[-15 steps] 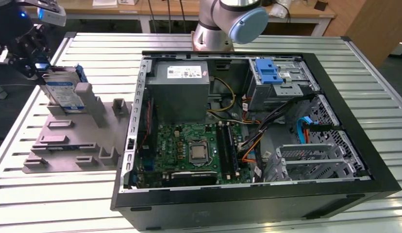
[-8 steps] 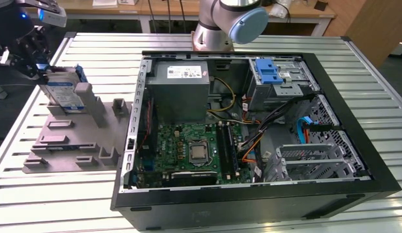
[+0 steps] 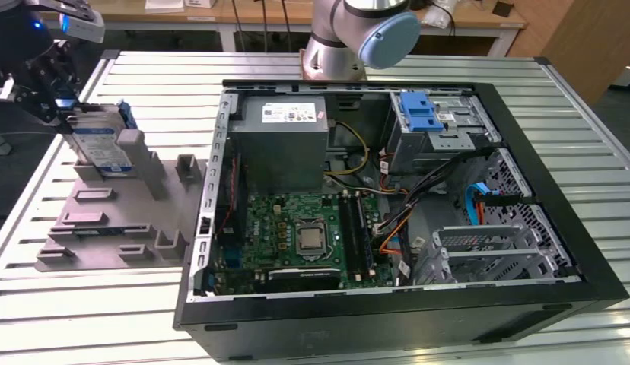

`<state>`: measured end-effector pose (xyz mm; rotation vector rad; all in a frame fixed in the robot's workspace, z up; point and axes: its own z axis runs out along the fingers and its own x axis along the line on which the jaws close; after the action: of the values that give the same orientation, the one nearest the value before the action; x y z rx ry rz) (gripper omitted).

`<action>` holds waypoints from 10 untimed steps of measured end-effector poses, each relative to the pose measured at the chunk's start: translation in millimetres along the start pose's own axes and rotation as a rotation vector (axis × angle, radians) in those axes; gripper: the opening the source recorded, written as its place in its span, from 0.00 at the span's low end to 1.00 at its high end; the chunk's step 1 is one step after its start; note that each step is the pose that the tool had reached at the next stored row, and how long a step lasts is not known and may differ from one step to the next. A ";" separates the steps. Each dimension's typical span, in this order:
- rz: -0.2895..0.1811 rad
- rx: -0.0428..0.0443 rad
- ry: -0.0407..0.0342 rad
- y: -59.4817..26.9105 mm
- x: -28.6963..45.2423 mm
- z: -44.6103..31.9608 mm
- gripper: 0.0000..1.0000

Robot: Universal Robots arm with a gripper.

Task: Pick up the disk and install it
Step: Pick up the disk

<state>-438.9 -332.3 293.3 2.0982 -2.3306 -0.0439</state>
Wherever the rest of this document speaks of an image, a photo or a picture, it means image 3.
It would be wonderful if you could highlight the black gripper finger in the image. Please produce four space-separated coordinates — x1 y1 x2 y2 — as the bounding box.
0 75 62 133
28 39 83 112

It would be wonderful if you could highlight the hard disk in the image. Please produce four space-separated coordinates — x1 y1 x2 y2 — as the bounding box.
53 98 137 179

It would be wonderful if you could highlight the metal disk bay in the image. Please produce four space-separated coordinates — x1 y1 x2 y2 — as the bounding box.
429 224 572 284

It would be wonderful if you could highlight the white box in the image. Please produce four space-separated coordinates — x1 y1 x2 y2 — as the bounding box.
144 0 184 12

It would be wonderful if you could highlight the wooden desk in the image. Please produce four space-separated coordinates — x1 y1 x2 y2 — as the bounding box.
99 0 528 54

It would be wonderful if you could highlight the grey parts rack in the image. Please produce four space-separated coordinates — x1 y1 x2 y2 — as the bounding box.
33 129 207 271

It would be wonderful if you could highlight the grey power supply unit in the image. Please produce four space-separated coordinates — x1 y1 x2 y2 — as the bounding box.
227 94 330 195

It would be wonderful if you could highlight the green motherboard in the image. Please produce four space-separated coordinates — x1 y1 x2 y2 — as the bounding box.
212 192 397 294

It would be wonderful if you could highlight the silver CPU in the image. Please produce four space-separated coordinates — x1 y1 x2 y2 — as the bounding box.
296 228 324 251

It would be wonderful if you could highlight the blue drive latch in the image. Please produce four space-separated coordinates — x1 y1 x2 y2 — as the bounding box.
398 92 443 133

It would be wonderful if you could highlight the black graphics card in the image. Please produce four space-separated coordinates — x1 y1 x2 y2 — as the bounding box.
252 267 342 294

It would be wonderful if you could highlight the metal optical drive cage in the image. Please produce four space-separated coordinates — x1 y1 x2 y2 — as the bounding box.
385 90 501 176

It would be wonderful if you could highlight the black RAM stick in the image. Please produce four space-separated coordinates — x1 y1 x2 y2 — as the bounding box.
353 192 375 277

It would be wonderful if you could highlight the black open PC case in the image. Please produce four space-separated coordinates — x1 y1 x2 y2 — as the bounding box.
171 78 630 362

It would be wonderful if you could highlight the brown wooden cabinet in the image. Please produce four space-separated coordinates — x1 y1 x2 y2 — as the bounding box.
506 0 630 103

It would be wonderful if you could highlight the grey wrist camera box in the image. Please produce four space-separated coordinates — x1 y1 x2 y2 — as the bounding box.
18 0 105 43

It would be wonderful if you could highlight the yellow wire bundle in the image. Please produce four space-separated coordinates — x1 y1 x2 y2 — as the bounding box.
323 119 370 176

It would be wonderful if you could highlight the black wire bundle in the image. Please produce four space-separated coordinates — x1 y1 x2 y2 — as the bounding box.
374 151 478 244

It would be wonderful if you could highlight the orange wire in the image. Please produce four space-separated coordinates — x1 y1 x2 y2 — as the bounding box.
378 235 402 256

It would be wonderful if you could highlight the blue data wire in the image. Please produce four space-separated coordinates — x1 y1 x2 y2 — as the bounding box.
463 182 501 226

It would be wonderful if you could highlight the black power wire connector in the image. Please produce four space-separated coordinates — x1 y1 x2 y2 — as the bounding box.
479 195 534 208

